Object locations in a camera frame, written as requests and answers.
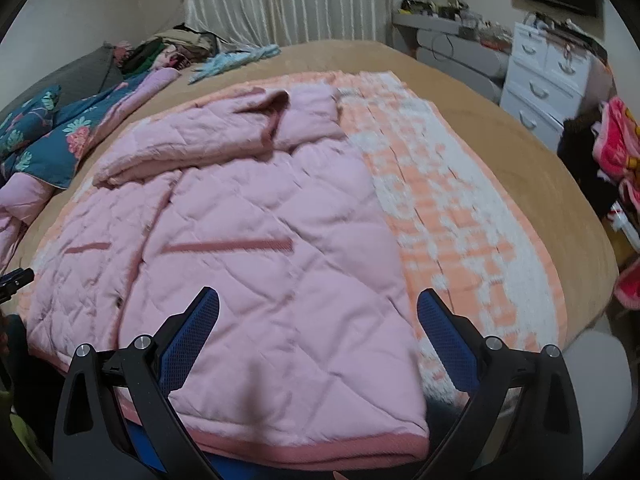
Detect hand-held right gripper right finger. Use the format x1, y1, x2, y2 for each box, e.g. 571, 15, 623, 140
417, 287, 583, 480

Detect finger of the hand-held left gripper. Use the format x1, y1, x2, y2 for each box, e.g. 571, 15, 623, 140
0, 268, 35, 303

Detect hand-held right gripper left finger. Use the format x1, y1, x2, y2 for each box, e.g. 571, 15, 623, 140
52, 286, 221, 480

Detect pink quilted jacket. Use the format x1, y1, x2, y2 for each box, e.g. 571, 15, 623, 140
25, 85, 431, 475

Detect pile of mixed clothes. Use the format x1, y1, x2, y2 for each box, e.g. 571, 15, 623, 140
115, 22, 222, 75

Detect orange white checkered blanket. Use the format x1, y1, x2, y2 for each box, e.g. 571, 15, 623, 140
30, 71, 570, 411

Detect blue floral pink quilt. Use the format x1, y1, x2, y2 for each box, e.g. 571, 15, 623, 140
0, 67, 182, 272

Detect white round stool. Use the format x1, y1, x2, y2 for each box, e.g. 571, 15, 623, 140
564, 314, 634, 480

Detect pink cloth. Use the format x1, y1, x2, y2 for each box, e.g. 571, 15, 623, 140
614, 254, 640, 307

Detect grey pillow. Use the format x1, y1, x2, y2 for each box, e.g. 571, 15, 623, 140
0, 42, 126, 113

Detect black fuzzy cloth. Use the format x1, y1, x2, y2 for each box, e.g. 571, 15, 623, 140
557, 105, 621, 221

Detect bed with brown cover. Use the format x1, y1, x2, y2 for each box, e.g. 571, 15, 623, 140
9, 39, 622, 358

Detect pink patterned towel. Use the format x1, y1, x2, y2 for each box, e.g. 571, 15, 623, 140
592, 97, 640, 187

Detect white drawer chest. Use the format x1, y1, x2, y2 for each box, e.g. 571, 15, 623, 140
500, 21, 609, 153

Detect light blue cloth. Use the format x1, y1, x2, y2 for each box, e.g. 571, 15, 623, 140
189, 43, 281, 85

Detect clutter of small devices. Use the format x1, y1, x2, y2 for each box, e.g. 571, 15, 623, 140
399, 0, 516, 51

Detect white striped curtain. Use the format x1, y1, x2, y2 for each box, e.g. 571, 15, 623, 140
180, 0, 393, 50

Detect grey wall shelf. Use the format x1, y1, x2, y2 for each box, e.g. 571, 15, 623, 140
392, 12, 513, 107

